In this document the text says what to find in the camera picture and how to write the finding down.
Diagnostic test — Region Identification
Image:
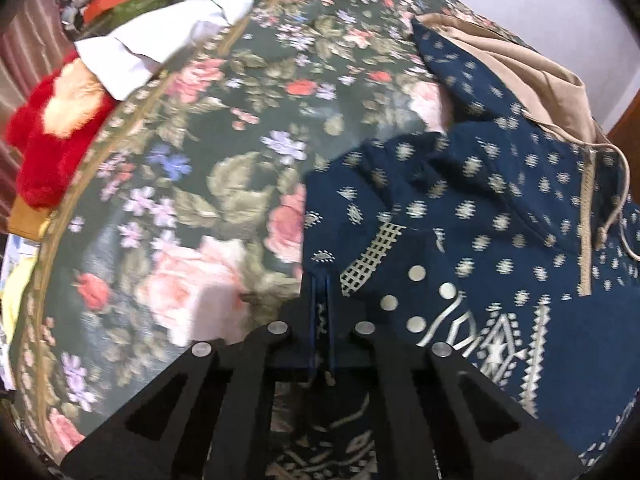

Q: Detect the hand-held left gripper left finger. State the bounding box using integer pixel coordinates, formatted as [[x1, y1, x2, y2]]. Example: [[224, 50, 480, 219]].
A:
[[60, 274, 322, 480]]

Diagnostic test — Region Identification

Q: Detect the red plush toy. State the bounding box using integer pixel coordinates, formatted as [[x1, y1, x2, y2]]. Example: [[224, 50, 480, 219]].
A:
[[5, 50, 118, 211]]

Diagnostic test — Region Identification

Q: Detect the orange-brown box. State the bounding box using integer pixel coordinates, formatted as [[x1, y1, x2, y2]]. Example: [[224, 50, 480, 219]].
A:
[[9, 194, 57, 242]]

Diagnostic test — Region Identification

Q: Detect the navy patterned hoodie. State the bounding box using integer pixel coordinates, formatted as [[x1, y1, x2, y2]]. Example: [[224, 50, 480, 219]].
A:
[[270, 12, 640, 480]]

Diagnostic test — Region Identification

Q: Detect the yellow and white cloth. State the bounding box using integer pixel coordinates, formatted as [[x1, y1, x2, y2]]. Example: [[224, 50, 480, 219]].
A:
[[0, 234, 43, 393]]

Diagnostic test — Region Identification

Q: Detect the brown wooden board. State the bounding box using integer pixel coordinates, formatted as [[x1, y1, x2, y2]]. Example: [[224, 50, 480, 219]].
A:
[[606, 87, 640, 167]]

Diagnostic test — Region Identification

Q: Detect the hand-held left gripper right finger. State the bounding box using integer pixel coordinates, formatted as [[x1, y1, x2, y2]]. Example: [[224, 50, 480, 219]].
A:
[[324, 276, 587, 480]]

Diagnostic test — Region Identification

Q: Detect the floral blanket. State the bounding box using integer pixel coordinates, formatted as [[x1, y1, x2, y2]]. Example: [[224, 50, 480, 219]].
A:
[[10, 0, 546, 466]]

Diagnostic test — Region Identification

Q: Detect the maroon striped cloth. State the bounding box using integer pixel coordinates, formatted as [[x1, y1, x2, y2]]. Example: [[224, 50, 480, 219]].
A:
[[0, 0, 76, 221]]

